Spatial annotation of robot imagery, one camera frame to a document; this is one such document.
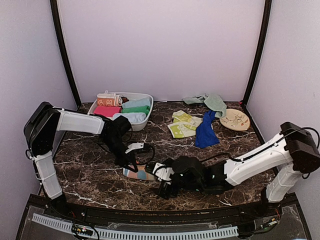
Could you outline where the blue polka dot towel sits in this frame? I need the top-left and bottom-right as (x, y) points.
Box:
(122, 164), (156, 181)

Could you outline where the light blue rolled towel back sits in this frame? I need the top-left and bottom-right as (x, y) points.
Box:
(122, 97), (152, 109)

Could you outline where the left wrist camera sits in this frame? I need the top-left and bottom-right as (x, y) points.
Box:
(125, 142), (148, 154)

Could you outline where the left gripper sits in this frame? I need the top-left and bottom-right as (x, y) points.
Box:
(101, 136), (138, 173)

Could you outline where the pink rolled towel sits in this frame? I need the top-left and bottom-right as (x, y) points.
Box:
(93, 106), (122, 118)

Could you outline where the light blue rolled towel front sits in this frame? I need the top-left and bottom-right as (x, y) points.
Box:
(112, 112), (147, 124)

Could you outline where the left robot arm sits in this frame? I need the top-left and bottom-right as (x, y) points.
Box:
(23, 101), (138, 218)

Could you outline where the grey green crumpled towel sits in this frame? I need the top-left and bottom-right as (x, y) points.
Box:
(182, 93), (227, 118)

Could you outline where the white slotted cable duct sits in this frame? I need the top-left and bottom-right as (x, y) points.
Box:
(31, 213), (239, 240)

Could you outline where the brown rolled towel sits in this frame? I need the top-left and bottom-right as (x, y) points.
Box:
(121, 97), (129, 103)

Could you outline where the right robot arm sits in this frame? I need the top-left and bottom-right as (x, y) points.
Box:
(151, 122), (320, 217)

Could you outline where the orange bunny towel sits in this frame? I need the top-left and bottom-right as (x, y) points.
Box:
(96, 92), (123, 107)

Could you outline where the light blue rolled towel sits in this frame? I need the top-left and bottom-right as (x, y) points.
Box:
(122, 97), (152, 109)
(112, 112), (147, 124)

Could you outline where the green patterned small towel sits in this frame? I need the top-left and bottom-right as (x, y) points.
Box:
(167, 110), (203, 139)

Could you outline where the green rolled towel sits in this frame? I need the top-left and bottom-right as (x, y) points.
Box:
(121, 105), (150, 115)

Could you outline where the dark blue object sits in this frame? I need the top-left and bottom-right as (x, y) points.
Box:
(195, 110), (220, 149)

